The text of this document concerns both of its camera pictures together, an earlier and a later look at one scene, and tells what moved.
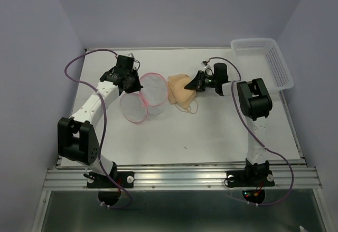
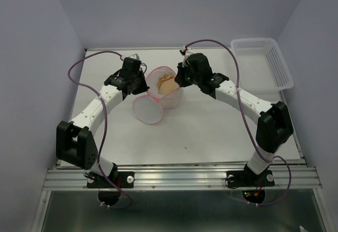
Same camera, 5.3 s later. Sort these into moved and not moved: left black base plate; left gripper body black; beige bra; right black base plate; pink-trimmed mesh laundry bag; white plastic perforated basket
Moved: pink-trimmed mesh laundry bag; left gripper body black; beige bra
Not moved: right black base plate; left black base plate; white plastic perforated basket
